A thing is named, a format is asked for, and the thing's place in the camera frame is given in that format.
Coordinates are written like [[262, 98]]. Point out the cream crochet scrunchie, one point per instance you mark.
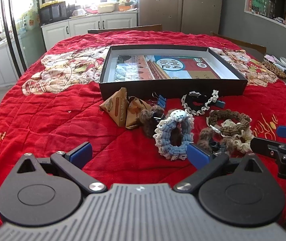
[[241, 139]]

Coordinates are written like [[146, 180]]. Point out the white kitchen cabinet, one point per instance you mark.
[[79, 25]]

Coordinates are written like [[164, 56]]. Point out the steel double-door refrigerator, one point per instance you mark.
[[187, 16]]

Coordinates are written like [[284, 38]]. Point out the red quilted bear blanket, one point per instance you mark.
[[48, 122]]

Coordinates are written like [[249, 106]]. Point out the blue crochet scrunchie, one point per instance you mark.
[[173, 134]]

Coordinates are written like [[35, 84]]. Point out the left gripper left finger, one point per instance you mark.
[[70, 164]]

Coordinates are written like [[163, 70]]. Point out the wooden chair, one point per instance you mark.
[[157, 28], [259, 48]]

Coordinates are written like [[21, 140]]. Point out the black shallow cardboard box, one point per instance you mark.
[[230, 82]]

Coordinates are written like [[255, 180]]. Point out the brown fuzzy claw clip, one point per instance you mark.
[[150, 119], [207, 142]]

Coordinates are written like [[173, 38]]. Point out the teal binder clip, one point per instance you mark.
[[220, 104]]

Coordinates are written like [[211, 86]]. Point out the brown beaded coaster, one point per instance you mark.
[[277, 71]]

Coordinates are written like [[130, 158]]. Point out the blue binder clip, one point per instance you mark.
[[161, 101]]

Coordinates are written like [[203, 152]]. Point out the dark brown braided scrunchie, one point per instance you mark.
[[216, 117]]

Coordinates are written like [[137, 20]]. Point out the black white-trim scrunchie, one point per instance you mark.
[[197, 104]]

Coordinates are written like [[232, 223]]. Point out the black microwave oven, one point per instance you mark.
[[53, 13]]

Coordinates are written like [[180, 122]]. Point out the brown Choco Magic pyramid packet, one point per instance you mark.
[[116, 106]]

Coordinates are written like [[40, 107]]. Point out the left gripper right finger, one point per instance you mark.
[[207, 164]]

